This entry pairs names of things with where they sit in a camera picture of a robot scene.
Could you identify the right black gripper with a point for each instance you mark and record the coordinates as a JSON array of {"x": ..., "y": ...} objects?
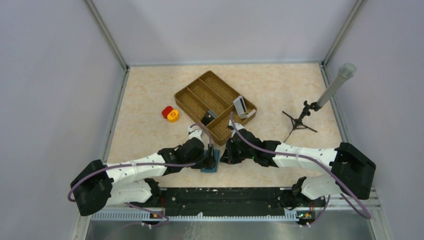
[{"x": 228, "y": 157}]

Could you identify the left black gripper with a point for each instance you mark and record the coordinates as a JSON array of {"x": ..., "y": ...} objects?
[{"x": 208, "y": 161}]

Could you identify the blue card holder wallet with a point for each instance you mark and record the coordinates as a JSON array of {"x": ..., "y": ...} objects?
[{"x": 211, "y": 161}]

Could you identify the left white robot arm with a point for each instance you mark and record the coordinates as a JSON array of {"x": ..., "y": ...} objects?
[{"x": 100, "y": 185}]

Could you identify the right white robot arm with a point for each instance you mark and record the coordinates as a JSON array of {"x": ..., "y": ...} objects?
[{"x": 344, "y": 169}]

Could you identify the grey white card stand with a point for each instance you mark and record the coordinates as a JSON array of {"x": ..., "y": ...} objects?
[{"x": 241, "y": 108}]

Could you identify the black card in tray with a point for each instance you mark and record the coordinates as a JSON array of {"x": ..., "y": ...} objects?
[{"x": 208, "y": 117}]

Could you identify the woven brown divided tray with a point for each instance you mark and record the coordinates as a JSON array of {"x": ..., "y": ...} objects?
[{"x": 209, "y": 92}]

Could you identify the orange cylinder block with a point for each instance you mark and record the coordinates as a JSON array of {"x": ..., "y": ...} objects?
[{"x": 173, "y": 116}]

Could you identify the red cylinder block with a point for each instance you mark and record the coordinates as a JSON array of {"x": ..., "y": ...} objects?
[{"x": 166, "y": 111}]

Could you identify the grey microphone on tripod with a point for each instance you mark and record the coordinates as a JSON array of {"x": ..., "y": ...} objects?
[{"x": 345, "y": 72}]

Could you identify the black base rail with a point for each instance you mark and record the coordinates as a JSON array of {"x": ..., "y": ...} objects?
[{"x": 234, "y": 203}]

